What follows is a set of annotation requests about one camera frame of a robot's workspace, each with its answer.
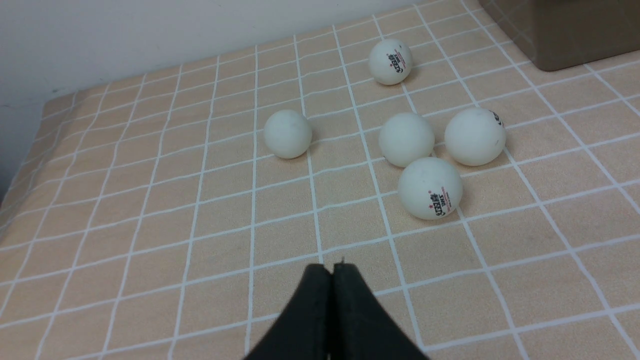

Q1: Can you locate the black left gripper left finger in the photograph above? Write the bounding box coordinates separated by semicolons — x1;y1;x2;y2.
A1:
245;263;332;360

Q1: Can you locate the white ball logo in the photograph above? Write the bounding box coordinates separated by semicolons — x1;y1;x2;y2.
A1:
368;38;414;85

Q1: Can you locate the plain white ball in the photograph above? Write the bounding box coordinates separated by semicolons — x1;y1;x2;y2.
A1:
263;109;313;159
378;112;435;167

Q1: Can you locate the white ball black mark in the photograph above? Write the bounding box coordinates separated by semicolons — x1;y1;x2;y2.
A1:
445;107;507;167

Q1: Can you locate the olive green plastic bin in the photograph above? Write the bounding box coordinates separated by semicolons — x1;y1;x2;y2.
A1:
479;0;640;72

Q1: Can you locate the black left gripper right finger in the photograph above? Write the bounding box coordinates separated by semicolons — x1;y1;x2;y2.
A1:
333;262;429;360

